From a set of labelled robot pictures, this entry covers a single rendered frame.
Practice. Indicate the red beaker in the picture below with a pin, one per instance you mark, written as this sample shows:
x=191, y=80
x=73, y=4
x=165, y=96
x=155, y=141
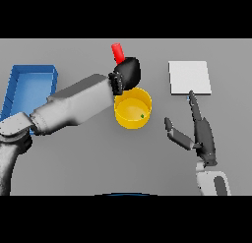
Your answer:
x=118, y=53

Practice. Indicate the green nut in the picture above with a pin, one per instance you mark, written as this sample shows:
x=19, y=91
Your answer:
x=142, y=115

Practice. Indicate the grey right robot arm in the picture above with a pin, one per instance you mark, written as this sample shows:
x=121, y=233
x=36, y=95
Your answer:
x=212, y=182

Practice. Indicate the dark right robot hand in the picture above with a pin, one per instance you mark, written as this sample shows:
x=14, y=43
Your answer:
x=204, y=135

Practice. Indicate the yellow bowl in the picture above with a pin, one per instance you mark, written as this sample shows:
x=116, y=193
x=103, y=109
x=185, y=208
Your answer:
x=133, y=111

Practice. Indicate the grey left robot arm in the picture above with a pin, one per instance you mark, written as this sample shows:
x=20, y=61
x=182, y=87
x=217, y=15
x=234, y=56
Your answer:
x=65, y=106

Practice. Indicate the pale square measuring scale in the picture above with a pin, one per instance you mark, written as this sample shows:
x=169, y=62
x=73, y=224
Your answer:
x=189, y=77

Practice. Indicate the blue tray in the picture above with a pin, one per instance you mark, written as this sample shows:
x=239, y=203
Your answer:
x=29, y=89

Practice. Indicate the dark left robot hand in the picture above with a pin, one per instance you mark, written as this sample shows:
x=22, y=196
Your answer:
x=128, y=72

